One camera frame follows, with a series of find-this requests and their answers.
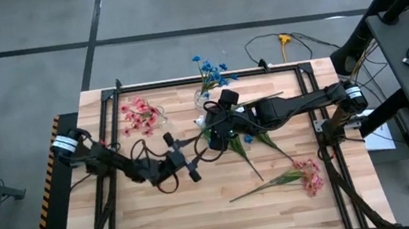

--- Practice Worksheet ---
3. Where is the black aluminium table frame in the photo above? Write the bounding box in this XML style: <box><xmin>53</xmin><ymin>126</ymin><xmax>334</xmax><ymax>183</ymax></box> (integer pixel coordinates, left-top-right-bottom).
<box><xmin>69</xmin><ymin>49</ymin><xmax>365</xmax><ymax>229</ymax></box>

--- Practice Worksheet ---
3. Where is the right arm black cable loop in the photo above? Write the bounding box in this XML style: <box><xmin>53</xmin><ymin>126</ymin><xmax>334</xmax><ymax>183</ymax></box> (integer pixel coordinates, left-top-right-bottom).
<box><xmin>188</xmin><ymin>114</ymin><xmax>235</xmax><ymax>165</ymax></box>

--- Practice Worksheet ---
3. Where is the pink flower bunch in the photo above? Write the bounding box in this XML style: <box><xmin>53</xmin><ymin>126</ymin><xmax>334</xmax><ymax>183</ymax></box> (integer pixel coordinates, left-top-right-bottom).
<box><xmin>117</xmin><ymin>92</ymin><xmax>170</xmax><ymax>141</ymax></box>
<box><xmin>225</xmin><ymin>156</ymin><xmax>327</xmax><ymax>209</ymax></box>

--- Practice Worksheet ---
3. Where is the yellow cable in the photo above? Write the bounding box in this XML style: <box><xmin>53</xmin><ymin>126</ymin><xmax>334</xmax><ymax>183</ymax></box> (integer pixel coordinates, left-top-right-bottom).
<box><xmin>344</xmin><ymin>38</ymin><xmax>382</xmax><ymax>81</ymax></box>

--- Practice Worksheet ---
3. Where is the blue flower bunch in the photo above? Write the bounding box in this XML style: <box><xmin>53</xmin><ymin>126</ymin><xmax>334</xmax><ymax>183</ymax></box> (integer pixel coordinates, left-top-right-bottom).
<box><xmin>228</xmin><ymin>131</ymin><xmax>265</xmax><ymax>185</ymax></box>
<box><xmin>254</xmin><ymin>129</ymin><xmax>295</xmax><ymax>166</ymax></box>
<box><xmin>191</xmin><ymin>49</ymin><xmax>243</xmax><ymax>103</ymax></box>

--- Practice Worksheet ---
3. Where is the white paper sheet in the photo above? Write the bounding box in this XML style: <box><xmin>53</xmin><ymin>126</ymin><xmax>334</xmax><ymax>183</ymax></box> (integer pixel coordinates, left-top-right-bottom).
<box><xmin>360</xmin><ymin>105</ymin><xmax>396</xmax><ymax>153</ymax></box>

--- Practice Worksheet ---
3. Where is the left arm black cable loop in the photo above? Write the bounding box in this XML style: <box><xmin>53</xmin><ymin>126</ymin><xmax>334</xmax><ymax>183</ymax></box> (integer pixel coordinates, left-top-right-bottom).
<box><xmin>127</xmin><ymin>134</ymin><xmax>181</xmax><ymax>198</ymax></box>

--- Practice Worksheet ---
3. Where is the clear ribbed glass jar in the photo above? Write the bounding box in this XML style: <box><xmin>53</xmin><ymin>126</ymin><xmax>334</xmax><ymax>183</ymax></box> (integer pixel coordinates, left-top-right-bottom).
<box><xmin>192</xmin><ymin>87</ymin><xmax>213</xmax><ymax>112</ymax></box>

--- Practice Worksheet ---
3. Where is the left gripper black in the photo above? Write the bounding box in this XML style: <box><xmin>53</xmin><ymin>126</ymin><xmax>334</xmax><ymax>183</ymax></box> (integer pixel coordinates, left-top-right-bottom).
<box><xmin>146</xmin><ymin>126</ymin><xmax>214</xmax><ymax>189</ymax></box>

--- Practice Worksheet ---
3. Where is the yellow power plug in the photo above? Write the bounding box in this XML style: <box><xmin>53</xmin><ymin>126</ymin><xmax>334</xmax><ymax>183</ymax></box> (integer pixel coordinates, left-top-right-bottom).
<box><xmin>277</xmin><ymin>32</ymin><xmax>296</xmax><ymax>64</ymax></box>

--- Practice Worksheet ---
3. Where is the tall clear glass vase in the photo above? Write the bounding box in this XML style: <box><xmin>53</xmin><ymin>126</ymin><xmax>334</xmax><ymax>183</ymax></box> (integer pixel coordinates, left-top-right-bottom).
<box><xmin>149</xmin><ymin>103</ymin><xmax>173</xmax><ymax>134</ymax></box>

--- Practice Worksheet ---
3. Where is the black floor cable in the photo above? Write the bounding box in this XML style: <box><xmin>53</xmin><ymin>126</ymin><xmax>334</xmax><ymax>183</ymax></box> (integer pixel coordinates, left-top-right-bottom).
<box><xmin>243</xmin><ymin>28</ymin><xmax>315</xmax><ymax>68</ymax></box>

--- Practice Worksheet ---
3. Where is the grey metal base bracket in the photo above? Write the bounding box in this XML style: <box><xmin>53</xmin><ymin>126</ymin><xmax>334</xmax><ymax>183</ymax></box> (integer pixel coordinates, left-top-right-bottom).
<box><xmin>312</xmin><ymin>118</ymin><xmax>329</xmax><ymax>133</ymax></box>

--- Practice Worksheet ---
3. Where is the black hazard-striped panel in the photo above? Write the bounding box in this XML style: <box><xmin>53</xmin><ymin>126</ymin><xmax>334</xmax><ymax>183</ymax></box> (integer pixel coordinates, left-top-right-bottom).
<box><xmin>11</xmin><ymin>111</ymin><xmax>94</xmax><ymax>229</ymax></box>

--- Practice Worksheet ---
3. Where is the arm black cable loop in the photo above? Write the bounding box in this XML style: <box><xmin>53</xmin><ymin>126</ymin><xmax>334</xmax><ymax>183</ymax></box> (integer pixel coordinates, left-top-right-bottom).
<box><xmin>188</xmin><ymin>114</ymin><xmax>235</xmax><ymax>165</ymax></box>
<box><xmin>127</xmin><ymin>134</ymin><xmax>181</xmax><ymax>198</ymax></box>

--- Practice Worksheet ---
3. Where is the green glass vase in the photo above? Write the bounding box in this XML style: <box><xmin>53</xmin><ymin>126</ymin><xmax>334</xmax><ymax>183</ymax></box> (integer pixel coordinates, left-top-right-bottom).
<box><xmin>202</xmin><ymin>127</ymin><xmax>215</xmax><ymax>142</ymax></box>

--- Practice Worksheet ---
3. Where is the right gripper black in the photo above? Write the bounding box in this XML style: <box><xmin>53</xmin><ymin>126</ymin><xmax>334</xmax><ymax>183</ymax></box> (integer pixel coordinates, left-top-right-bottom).
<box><xmin>201</xmin><ymin>84</ymin><xmax>270</xmax><ymax>155</ymax></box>

